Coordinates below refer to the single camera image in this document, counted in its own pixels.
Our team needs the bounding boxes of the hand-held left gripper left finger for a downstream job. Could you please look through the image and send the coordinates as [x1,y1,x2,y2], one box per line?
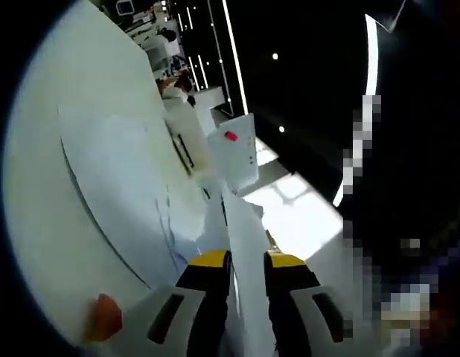
[114,249,233,357]

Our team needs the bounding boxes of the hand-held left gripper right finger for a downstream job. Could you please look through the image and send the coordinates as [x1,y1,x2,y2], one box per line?
[263,251,354,357]

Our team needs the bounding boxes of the white printing paper sheet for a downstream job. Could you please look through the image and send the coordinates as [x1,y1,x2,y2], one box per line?
[194,181,279,357]

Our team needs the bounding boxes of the white printing papers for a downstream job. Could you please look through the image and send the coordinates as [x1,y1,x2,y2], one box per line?
[57,105,216,271]

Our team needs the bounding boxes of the person's left hand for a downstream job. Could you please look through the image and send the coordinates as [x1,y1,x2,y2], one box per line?
[83,292,124,345]

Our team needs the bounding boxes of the bright window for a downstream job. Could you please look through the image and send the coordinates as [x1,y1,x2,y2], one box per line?
[243,137,345,262]

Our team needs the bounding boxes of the white whiteboard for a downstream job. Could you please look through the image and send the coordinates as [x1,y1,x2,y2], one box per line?
[206,112,260,191]

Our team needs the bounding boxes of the white printer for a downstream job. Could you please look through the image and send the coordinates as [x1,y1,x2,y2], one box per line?
[164,105,211,176]

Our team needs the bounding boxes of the white table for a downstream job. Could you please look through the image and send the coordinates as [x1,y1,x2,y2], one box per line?
[1,0,234,350]

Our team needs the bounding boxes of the curved ceiling light strip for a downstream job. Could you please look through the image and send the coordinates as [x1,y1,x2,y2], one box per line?
[221,0,250,115]
[332,13,380,208]

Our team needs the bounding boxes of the white office chair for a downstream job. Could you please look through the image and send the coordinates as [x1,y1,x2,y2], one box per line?
[115,0,137,16]

